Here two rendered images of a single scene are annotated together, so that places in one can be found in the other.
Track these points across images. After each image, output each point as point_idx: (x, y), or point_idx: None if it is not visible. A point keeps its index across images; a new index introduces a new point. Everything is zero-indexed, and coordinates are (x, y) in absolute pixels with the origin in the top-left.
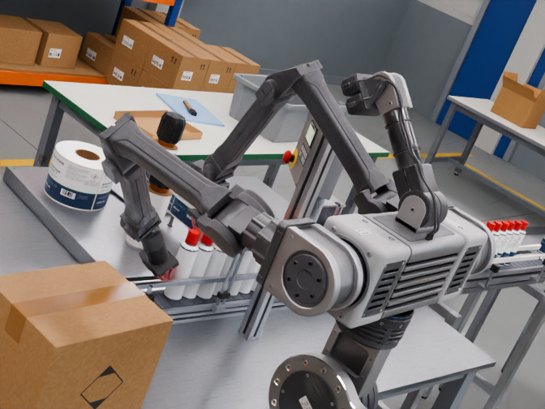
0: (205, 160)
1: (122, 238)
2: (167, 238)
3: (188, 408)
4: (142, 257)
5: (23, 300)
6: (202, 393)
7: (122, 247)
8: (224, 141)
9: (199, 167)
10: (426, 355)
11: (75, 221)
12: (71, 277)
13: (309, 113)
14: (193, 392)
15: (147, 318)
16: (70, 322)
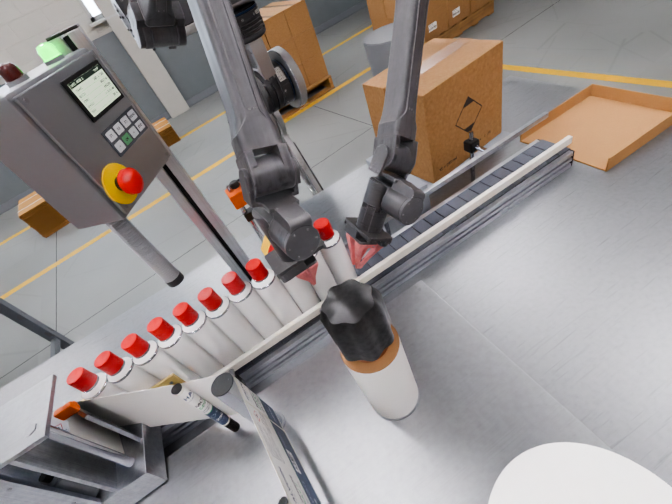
0: (292, 161)
1: (423, 395)
2: (343, 448)
3: (345, 196)
4: (387, 233)
5: (467, 43)
6: (332, 212)
7: (420, 363)
8: (262, 99)
9: (299, 205)
10: (68, 368)
11: (519, 413)
12: (444, 70)
13: (27, 107)
14: (339, 210)
15: (381, 75)
16: (431, 49)
